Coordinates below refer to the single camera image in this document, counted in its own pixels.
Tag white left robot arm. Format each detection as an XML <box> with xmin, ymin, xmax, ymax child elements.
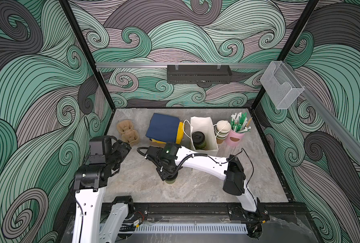
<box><xmin>72</xmin><ymin>135</ymin><xmax>133</xmax><ymax>243</ymax></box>

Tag clear acrylic wall holder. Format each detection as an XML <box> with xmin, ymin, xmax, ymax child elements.
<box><xmin>260</xmin><ymin>61</ymin><xmax>305</xmax><ymax>110</ymax></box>

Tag pink straw holder cup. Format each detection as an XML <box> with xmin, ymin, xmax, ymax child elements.
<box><xmin>225</xmin><ymin>130</ymin><xmax>245</xmax><ymax>147</ymax></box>

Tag white wrapped straw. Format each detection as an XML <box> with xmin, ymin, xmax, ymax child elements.
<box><xmin>230</xmin><ymin>113</ymin><xmax>237</xmax><ymax>131</ymax></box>

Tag white paper takeout bag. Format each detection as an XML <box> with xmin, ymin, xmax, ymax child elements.
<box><xmin>183</xmin><ymin>116</ymin><xmax>226</xmax><ymax>156</ymax></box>

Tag white slotted cable duct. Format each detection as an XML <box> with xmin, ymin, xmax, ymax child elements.
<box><xmin>120</xmin><ymin>223</ymin><xmax>248</xmax><ymax>234</ymax></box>

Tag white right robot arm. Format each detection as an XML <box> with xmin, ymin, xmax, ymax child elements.
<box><xmin>137</xmin><ymin>143</ymin><xmax>258</xmax><ymax>212</ymax></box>

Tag black wall shelf tray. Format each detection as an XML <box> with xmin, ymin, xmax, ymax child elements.
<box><xmin>167</xmin><ymin>64</ymin><xmax>233</xmax><ymax>85</ymax></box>

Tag stack of paper cups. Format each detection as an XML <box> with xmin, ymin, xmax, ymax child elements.
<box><xmin>214</xmin><ymin>120</ymin><xmax>231</xmax><ymax>144</ymax></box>

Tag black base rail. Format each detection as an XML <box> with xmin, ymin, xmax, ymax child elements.
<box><xmin>67</xmin><ymin>201</ymin><xmax>308</xmax><ymax>221</ymax></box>

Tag brown pulp cup carrier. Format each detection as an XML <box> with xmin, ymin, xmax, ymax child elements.
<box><xmin>116</xmin><ymin>120</ymin><xmax>140</xmax><ymax>146</ymax></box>

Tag navy blue napkin stack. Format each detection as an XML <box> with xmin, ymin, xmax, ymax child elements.
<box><xmin>146</xmin><ymin>113</ymin><xmax>180</xmax><ymax>143</ymax></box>

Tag green wrapped straw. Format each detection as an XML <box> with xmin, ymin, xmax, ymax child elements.
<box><xmin>238</xmin><ymin>112</ymin><xmax>247</xmax><ymax>131</ymax></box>

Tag green paper coffee cup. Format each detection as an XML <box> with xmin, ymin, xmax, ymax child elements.
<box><xmin>194</xmin><ymin>140</ymin><xmax>207</xmax><ymax>150</ymax></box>

